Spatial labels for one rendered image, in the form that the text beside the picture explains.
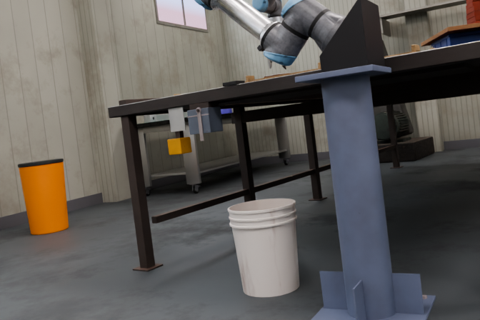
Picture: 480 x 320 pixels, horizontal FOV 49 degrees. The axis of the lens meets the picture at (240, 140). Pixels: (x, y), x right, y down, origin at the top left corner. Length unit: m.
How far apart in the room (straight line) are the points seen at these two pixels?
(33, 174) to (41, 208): 0.30
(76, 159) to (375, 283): 4.84
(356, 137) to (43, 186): 3.43
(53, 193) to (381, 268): 3.44
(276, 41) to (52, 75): 4.51
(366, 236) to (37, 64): 4.81
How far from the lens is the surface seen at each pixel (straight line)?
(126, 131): 2.95
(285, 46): 1.94
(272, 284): 2.28
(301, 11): 1.91
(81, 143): 6.38
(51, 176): 4.81
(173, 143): 2.67
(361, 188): 1.83
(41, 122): 6.03
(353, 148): 1.82
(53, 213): 4.84
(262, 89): 2.33
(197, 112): 2.54
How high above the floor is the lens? 0.73
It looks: 2 degrees down
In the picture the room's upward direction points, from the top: 7 degrees counter-clockwise
